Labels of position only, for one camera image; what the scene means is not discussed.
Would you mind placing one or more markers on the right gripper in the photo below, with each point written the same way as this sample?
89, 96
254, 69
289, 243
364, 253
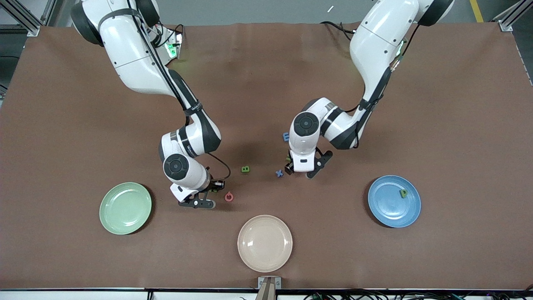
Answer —
213, 184

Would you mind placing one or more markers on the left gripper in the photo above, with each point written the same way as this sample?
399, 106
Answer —
288, 167

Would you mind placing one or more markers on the pink letter Q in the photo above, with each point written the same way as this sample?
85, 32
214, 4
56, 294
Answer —
228, 200

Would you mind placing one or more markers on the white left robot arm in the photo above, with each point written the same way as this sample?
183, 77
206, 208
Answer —
374, 46

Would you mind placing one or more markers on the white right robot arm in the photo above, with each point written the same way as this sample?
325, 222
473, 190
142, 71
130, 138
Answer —
133, 54

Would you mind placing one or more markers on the beige plate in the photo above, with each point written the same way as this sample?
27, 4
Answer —
265, 243

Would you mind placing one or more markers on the brown table cloth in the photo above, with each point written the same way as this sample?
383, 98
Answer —
266, 83

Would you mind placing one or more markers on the green plate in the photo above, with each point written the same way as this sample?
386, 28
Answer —
125, 208

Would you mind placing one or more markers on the blue plate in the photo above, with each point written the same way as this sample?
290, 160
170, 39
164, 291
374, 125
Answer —
391, 210

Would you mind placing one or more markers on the white table ledge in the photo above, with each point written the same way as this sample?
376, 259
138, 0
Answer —
83, 295

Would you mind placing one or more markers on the metal bracket with brown post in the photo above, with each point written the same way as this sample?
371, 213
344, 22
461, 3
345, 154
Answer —
269, 287

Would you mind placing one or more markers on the aluminium frame post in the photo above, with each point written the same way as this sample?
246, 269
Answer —
31, 28
506, 25

